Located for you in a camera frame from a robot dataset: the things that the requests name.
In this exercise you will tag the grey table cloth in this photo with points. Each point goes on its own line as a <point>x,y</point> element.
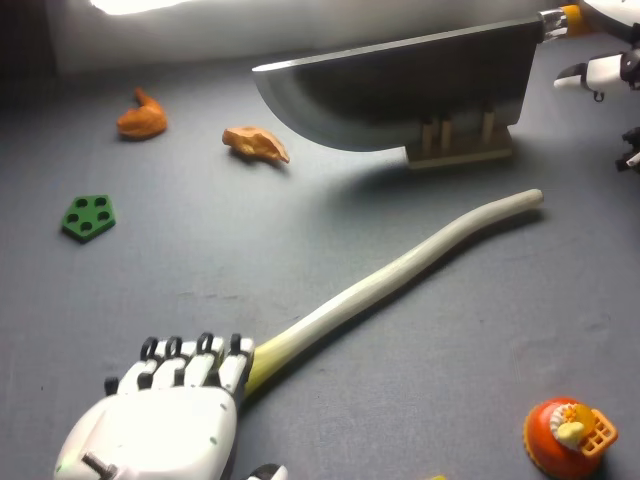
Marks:
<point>450,350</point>

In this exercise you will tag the yellow two-hole block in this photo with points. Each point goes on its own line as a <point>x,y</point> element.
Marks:
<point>436,477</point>

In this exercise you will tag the white backdrop sheet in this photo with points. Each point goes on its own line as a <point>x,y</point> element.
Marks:
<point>250,25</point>

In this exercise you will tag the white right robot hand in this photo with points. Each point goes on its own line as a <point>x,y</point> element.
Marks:
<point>607,67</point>

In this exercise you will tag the leek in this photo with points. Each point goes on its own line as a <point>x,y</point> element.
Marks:
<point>380,280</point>

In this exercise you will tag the orange toy chicken leg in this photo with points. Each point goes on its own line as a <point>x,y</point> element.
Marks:
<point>142,120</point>

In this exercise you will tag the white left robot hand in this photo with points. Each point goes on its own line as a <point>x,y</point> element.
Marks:
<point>160,430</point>

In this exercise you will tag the wooden knife stand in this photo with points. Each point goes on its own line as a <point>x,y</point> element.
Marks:
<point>465,152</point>

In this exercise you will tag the green pentagon block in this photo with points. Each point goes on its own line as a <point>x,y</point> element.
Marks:
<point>90,220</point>

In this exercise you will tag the orange toy cake with waffle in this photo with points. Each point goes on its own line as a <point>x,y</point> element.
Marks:
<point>555,445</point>

